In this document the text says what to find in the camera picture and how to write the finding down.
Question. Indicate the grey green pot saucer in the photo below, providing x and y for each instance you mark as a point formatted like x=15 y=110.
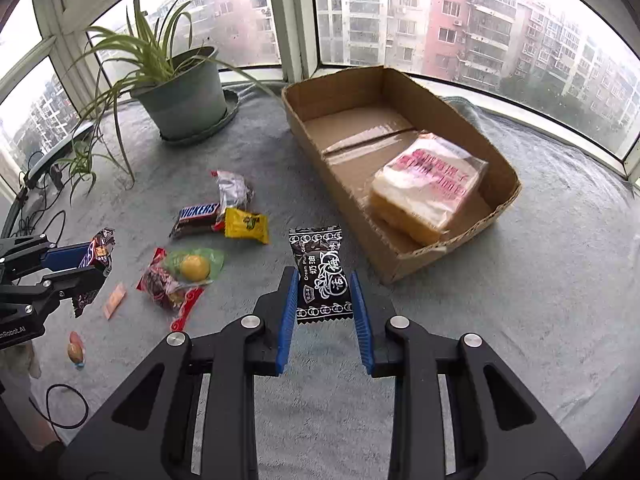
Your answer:
x=227 y=110

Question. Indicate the peach candy clear wrapper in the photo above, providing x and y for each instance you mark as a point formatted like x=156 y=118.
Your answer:
x=76 y=350

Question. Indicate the person's left hand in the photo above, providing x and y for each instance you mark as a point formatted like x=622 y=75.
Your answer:
x=20 y=362

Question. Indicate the brown cardboard box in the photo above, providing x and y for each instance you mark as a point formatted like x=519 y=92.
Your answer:
x=350 y=125

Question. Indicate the clear date packet red seal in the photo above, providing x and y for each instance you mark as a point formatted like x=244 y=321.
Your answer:
x=162 y=285

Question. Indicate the white window frame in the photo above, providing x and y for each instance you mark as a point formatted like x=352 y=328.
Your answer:
x=295 y=10

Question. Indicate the green spider plant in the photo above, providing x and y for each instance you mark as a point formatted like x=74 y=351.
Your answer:
x=150 y=50

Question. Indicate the green packet with yellow ball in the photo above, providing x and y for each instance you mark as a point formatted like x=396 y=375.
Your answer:
x=195 y=266

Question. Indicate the black white candy packet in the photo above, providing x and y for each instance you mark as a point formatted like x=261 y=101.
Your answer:
x=320 y=270

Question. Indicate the grey green plant pot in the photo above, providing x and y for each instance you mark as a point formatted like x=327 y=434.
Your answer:
x=185 y=100

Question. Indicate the brown chocolate bar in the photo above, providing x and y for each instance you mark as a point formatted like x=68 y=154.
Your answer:
x=197 y=217

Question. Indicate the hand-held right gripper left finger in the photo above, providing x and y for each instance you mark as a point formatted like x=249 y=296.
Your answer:
x=286 y=320

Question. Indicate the dark brown snack packet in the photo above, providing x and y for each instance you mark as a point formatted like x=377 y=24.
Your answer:
x=102 y=247

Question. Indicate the clear wrapped bread loaf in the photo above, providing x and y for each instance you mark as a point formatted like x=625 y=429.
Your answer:
x=425 y=185

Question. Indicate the small orange candy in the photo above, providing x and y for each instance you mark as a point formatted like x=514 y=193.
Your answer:
x=114 y=301

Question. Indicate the clear nut packet red seal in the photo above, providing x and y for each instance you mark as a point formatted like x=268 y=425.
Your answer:
x=232 y=192

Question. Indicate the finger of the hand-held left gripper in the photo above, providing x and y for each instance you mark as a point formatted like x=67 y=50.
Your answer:
x=65 y=257
x=75 y=282

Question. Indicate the yellow snack packet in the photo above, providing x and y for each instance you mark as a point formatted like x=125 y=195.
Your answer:
x=245 y=225

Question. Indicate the apartment buildings outside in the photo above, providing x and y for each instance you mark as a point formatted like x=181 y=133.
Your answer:
x=375 y=10

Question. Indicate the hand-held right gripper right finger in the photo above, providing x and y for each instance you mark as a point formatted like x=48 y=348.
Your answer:
x=361 y=320

